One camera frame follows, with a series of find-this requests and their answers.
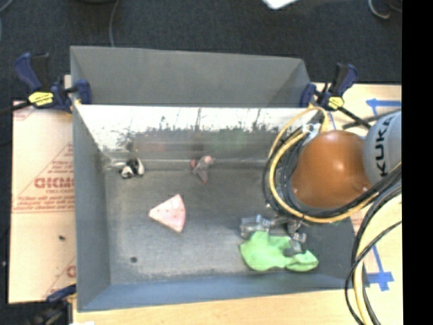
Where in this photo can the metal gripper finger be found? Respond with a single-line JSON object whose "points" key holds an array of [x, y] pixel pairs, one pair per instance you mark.
{"points": [[252, 225], [297, 242]]}

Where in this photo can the pink and grey small toy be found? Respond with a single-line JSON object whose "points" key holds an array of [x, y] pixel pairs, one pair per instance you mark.
{"points": [[203, 168]]}

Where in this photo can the brown cardboard board red print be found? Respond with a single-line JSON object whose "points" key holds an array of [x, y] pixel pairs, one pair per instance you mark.
{"points": [[40, 222]]}

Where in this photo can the black and white small toy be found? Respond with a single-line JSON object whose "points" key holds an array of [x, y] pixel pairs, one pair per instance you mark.
{"points": [[132, 169]]}

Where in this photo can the grey metal bin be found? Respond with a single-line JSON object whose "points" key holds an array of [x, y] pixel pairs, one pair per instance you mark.
{"points": [[203, 249]]}

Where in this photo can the light green cloth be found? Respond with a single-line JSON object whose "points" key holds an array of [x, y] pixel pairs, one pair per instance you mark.
{"points": [[267, 254]]}

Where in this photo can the pink triangular wedge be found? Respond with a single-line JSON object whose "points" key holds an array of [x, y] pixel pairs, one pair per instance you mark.
{"points": [[170, 213]]}

